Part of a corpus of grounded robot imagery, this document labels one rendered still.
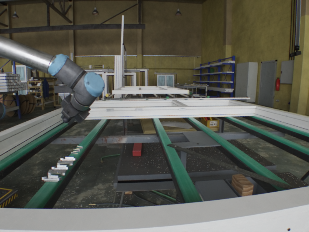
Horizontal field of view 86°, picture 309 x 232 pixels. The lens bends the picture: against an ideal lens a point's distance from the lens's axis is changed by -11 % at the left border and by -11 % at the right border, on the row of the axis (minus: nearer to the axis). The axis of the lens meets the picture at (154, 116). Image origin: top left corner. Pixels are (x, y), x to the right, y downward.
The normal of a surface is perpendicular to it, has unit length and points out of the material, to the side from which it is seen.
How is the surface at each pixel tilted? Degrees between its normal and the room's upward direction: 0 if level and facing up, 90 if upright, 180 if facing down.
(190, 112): 90
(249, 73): 90
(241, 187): 90
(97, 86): 61
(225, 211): 0
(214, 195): 0
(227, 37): 90
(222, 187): 0
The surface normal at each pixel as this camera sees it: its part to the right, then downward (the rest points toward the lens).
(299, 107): 0.09, 0.19
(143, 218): 0.00, -0.98
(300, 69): -1.00, 0.02
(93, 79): 0.71, -0.38
